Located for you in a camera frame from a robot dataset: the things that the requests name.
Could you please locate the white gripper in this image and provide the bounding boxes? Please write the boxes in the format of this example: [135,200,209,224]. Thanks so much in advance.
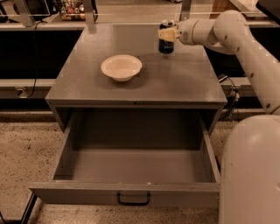
[157,19,198,46]

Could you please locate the blue pepsi can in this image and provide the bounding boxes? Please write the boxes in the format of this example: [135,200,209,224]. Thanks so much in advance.
[158,19,174,54]

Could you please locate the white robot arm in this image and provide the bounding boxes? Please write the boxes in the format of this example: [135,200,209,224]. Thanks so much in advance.
[158,10,280,224]

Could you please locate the grey open drawer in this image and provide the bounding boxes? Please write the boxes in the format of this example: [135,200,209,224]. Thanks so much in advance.
[30,108,220,208]

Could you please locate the white bowl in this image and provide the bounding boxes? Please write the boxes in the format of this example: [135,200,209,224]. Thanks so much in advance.
[101,54,143,81]

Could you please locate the grey cabinet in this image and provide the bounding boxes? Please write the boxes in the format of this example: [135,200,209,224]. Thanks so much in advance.
[45,24,227,128]

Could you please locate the snack basket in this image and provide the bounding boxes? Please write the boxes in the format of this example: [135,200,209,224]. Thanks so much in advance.
[60,0,85,21]

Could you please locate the dark monitor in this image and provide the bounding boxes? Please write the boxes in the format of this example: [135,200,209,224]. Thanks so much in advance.
[13,0,55,21]

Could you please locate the right metal post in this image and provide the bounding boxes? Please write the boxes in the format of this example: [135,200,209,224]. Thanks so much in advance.
[179,0,192,21]

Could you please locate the metal post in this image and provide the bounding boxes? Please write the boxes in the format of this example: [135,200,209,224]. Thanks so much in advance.
[179,0,192,21]
[83,0,95,32]

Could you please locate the left metal post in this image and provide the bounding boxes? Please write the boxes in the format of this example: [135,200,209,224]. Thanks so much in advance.
[83,0,95,32]

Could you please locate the black cables right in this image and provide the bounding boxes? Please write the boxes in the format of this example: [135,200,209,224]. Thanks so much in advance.
[217,74,241,122]

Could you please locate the black cable left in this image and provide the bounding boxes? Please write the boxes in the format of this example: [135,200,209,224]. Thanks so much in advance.
[27,20,45,99]

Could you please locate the black drawer handle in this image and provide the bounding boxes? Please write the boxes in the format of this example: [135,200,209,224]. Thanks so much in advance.
[116,192,151,207]

